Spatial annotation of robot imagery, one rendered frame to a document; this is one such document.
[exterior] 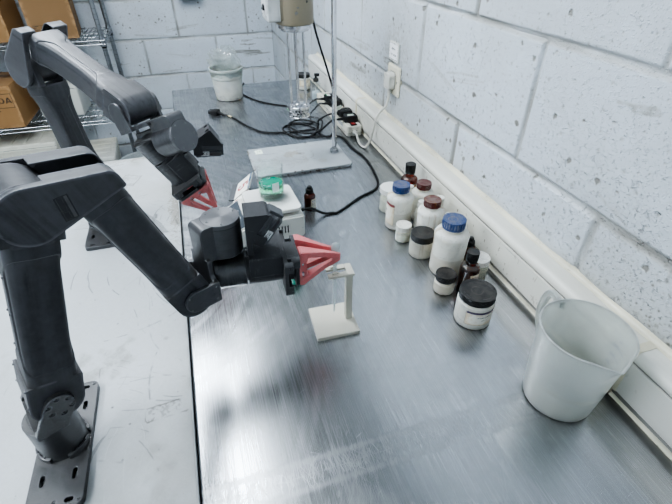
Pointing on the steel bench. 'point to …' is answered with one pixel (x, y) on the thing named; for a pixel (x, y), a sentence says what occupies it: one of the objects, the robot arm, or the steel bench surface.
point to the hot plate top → (276, 201)
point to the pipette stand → (329, 324)
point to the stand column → (334, 74)
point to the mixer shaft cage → (297, 83)
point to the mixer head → (289, 14)
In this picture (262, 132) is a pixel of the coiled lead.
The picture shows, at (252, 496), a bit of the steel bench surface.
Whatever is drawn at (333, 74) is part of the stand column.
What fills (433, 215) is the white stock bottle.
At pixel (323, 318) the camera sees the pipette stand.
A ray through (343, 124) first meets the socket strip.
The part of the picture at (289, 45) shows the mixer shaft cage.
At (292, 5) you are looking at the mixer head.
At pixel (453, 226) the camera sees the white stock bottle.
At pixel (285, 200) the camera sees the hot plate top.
